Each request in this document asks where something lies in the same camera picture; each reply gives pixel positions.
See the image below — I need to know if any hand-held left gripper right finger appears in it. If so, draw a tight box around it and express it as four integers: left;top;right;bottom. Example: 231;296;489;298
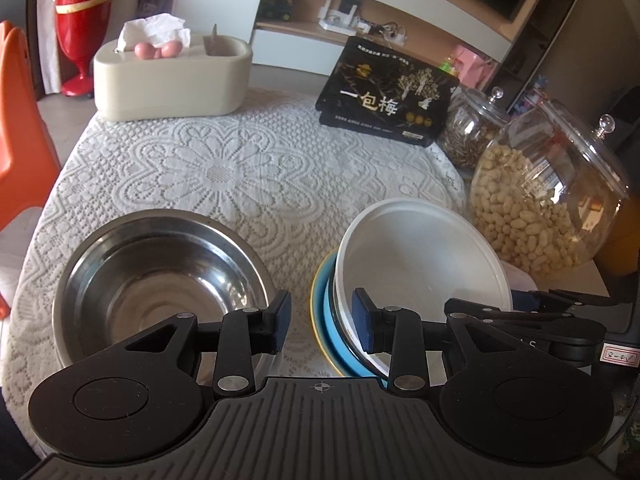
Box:
351;287;507;400

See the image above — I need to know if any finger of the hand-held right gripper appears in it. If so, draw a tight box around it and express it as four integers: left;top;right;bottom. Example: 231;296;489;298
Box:
510;287;622;314
444;297;607;335

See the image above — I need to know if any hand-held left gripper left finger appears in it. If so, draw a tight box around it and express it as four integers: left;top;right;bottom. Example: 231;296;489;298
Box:
125;289;293;398

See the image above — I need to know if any blue enamel bowl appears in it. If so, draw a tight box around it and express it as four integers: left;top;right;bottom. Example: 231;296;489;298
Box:
317;255;389;387

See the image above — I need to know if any cream bowl with tan rim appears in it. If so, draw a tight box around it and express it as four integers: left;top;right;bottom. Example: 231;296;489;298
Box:
309;252;351;377

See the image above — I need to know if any tall white bowl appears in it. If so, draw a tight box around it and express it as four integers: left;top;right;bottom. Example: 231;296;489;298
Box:
332;198;514;381

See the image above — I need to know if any stainless steel bowl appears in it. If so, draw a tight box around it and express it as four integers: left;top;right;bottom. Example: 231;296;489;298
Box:
52;210;281;369

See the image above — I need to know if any white plastic tray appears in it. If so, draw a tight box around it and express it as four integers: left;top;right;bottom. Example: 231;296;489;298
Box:
502;262;541;294

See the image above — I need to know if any large glass jar of peanuts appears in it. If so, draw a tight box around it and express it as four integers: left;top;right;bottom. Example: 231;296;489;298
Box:
469;99;632;281

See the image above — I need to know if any yellow chair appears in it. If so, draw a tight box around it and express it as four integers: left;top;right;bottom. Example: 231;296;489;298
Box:
595;194;640;281

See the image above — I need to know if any white lace tablecloth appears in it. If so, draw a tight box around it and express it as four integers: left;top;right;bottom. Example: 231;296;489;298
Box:
0;85;469;401

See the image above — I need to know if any small glass jar of seeds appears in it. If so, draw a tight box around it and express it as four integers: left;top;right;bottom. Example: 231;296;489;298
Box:
439;86;512;169

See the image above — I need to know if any grey cloth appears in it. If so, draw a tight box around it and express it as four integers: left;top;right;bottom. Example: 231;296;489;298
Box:
616;86;640;181

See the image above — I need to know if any black printed box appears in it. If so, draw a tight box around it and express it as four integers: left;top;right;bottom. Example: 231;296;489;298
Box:
316;36;460;148

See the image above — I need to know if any pink box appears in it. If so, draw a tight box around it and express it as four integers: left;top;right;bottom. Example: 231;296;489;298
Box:
450;44;501;87

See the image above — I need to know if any cream tissue box holder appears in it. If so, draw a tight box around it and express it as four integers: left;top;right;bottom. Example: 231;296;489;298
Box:
93;35;253;122

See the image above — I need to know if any white power strip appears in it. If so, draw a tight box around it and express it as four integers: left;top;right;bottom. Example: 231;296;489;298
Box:
357;20;409;44

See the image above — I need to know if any person's dark trouser leg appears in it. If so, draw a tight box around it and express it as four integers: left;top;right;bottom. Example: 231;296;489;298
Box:
0;397;36;480

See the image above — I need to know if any white router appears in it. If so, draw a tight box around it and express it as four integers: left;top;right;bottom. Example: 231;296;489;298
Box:
320;0;362;36

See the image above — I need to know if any white tissue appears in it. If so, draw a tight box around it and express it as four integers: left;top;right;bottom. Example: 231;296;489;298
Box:
116;14;192;54

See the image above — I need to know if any dark toy car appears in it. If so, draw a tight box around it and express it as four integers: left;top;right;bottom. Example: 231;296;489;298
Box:
260;0;297;22

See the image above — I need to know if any orange plastic chair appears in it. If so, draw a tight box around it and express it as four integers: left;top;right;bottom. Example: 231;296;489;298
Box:
0;20;62;321

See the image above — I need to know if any red trash can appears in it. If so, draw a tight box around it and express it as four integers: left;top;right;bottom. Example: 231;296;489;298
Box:
54;0;114;99

